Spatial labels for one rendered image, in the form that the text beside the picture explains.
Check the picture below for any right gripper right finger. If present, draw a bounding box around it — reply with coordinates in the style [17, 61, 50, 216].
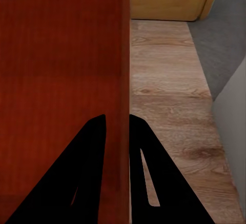
[129, 114, 215, 224]

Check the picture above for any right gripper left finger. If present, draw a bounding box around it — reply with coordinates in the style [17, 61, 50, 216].
[5, 114, 107, 224]

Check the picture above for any storage box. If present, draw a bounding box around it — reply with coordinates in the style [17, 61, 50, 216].
[0, 0, 130, 224]

